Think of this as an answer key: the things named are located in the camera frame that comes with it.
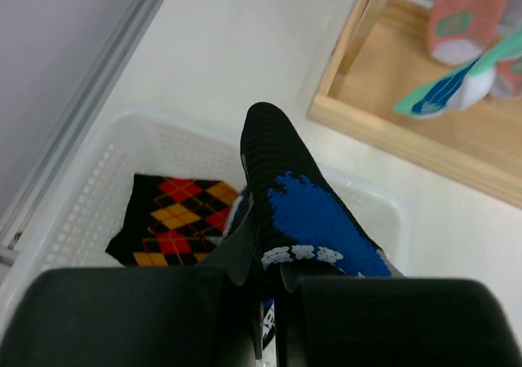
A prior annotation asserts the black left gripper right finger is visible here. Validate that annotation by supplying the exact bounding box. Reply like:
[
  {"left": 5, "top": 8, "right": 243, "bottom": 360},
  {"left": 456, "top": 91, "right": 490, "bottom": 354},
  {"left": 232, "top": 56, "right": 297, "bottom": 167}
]
[{"left": 275, "top": 262, "right": 521, "bottom": 366}]

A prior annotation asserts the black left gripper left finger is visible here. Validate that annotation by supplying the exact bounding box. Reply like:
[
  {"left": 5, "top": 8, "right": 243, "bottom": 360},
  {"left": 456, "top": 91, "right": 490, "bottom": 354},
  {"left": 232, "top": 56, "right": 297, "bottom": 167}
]
[{"left": 1, "top": 216, "right": 261, "bottom": 366}]

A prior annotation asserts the black blue sock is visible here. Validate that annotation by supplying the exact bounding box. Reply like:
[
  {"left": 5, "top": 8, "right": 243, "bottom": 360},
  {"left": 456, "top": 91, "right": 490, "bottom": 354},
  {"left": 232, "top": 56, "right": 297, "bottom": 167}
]
[{"left": 222, "top": 101, "right": 405, "bottom": 352}]

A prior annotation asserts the mint green sock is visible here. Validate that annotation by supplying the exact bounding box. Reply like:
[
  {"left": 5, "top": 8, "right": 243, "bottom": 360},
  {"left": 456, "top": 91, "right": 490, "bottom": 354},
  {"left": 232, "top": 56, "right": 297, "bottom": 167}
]
[{"left": 393, "top": 29, "right": 521, "bottom": 118}]

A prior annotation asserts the pink sock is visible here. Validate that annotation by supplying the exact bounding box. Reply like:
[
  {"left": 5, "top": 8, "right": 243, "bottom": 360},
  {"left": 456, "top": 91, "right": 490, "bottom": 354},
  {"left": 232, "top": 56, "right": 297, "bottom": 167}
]
[
  {"left": 427, "top": 0, "right": 508, "bottom": 66},
  {"left": 489, "top": 56, "right": 522, "bottom": 99}
]

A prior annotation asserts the orange black argyle sock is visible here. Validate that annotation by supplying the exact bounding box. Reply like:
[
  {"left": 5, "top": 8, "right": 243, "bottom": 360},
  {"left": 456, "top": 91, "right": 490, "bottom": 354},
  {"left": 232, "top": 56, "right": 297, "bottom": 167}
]
[{"left": 105, "top": 174, "right": 239, "bottom": 267}]

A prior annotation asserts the white plastic basket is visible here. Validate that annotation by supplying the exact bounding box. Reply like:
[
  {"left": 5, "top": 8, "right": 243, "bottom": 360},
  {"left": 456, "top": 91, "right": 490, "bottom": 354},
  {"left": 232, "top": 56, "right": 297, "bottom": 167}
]
[{"left": 0, "top": 104, "right": 409, "bottom": 281}]

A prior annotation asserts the wooden rack base tray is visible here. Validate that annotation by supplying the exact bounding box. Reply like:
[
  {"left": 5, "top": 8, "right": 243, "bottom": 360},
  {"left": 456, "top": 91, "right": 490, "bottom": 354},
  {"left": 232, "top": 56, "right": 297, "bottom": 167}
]
[{"left": 307, "top": 0, "right": 521, "bottom": 206}]

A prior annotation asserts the wooden rack frame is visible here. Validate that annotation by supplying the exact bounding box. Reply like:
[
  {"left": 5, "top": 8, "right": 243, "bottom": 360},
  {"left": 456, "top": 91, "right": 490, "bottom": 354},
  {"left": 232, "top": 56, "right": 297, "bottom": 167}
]
[{"left": 339, "top": 0, "right": 389, "bottom": 75}]

